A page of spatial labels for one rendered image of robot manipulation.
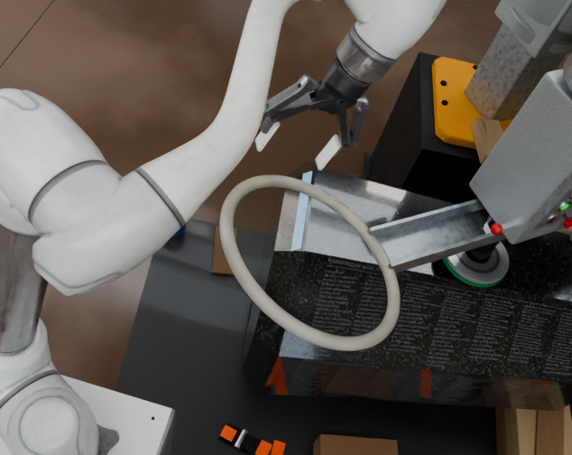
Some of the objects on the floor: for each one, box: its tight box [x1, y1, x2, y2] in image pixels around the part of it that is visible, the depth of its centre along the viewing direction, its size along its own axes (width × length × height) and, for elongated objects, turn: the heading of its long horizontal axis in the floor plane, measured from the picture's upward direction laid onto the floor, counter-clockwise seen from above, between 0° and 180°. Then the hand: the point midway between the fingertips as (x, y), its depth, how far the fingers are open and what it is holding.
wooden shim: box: [212, 226, 237, 275], centre depth 278 cm, size 25×10×2 cm, turn 172°
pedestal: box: [364, 51, 482, 202], centre depth 287 cm, size 66×66×74 cm
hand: (291, 152), depth 114 cm, fingers open, 13 cm apart
